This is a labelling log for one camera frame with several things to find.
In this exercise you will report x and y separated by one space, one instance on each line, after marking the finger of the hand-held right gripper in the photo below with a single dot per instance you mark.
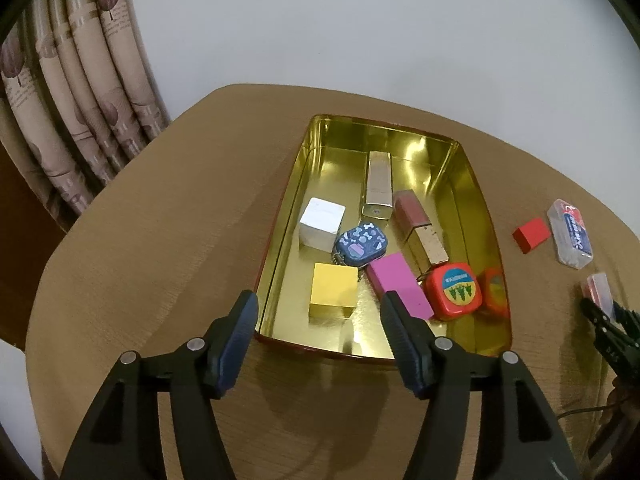
612 347
631 325

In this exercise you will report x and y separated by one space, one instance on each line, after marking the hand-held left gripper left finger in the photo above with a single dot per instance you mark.
239 342

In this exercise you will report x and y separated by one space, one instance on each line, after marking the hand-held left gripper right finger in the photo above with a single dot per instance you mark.
404 347

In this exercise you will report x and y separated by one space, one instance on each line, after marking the small clear plastic case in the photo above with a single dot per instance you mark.
600 290

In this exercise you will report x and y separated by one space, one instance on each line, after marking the pink block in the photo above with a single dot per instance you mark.
397 280

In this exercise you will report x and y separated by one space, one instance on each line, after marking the red tape measure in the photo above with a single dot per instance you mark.
452 290

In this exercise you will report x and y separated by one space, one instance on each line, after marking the yellow cube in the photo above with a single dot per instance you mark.
334 285

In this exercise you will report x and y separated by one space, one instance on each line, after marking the blue bone-print tin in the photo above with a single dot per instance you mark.
361 242

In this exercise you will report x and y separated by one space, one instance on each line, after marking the gold metal bar box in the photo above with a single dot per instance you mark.
377 185

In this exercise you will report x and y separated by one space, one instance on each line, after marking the gold tin tray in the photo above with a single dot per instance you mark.
415 160

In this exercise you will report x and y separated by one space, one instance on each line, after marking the clear battery case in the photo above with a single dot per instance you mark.
570 232

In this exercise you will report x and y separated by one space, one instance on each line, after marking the pink and gold lipstick box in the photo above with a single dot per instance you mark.
417 222

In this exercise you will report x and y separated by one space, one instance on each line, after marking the red block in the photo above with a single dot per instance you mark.
531 234

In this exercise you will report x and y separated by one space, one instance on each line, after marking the silver cube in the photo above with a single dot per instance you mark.
320 220

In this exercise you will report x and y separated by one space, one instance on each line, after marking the beige patterned curtain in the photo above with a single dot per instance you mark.
75 85

